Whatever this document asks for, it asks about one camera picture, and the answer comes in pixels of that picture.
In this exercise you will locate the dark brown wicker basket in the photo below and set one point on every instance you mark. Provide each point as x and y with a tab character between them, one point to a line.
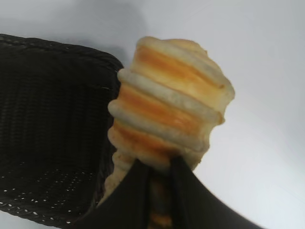
47	119

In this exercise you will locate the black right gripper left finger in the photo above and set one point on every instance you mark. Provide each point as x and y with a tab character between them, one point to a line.
128	202

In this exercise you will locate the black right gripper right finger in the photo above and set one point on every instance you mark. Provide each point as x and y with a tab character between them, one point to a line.
190	205

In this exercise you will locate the long striped bread roll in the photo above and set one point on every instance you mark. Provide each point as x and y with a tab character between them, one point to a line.
166	107

